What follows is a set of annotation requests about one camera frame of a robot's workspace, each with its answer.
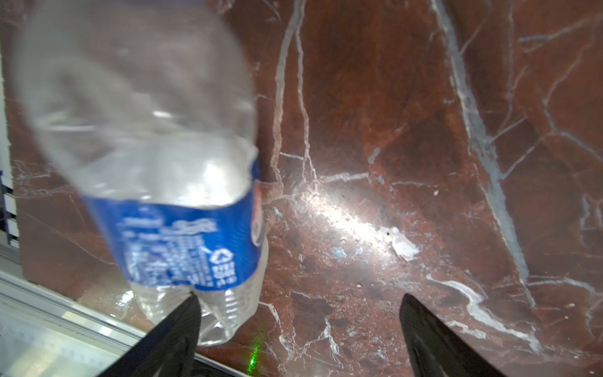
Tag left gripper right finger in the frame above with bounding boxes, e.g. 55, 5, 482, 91
399, 294, 504, 377

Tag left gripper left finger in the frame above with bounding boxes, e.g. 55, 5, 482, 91
100, 295, 201, 377

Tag water bottle blue label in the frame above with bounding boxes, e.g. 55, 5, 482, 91
15, 1, 268, 347

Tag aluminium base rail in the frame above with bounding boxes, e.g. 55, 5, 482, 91
0, 244, 251, 377

